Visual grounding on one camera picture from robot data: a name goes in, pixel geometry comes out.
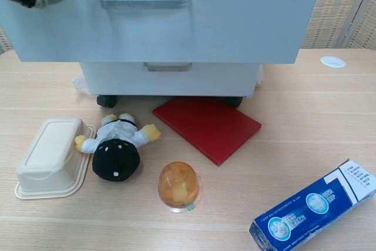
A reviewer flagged red booklet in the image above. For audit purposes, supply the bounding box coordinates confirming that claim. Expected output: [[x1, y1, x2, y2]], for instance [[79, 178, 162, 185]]
[[152, 97, 263, 167]]

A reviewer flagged orange fruit jelly cup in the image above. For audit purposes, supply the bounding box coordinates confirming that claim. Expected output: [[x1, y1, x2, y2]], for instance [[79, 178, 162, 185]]
[[155, 161, 206, 213]]

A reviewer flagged medium white cabinet drawer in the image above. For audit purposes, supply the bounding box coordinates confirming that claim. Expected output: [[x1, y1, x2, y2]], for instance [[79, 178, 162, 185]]
[[0, 0, 328, 65]]

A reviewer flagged short white cabinet drawer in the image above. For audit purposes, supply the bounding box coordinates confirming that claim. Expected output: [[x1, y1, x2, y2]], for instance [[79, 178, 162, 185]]
[[79, 62, 254, 96]]

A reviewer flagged blue toothpaste box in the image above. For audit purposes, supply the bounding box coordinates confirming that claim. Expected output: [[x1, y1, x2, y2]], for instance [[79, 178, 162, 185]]
[[249, 158, 376, 251]]

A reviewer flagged white drawer cabinet body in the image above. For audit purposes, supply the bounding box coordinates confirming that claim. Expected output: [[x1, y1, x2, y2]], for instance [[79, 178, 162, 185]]
[[79, 62, 263, 101]]

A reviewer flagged white round table grommet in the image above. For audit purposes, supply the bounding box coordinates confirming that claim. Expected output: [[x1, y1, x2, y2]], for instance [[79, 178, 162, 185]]
[[320, 55, 347, 69]]

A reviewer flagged beige food container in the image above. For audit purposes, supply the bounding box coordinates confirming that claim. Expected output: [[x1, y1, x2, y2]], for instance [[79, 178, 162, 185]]
[[14, 118, 97, 200]]

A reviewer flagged black caster wheel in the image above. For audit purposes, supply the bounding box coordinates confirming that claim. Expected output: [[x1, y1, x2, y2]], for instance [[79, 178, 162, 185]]
[[96, 94, 119, 109], [224, 96, 244, 109]]

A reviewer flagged plush doll black hair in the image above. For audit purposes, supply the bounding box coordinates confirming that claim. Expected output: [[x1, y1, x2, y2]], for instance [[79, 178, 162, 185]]
[[75, 112, 162, 182]]

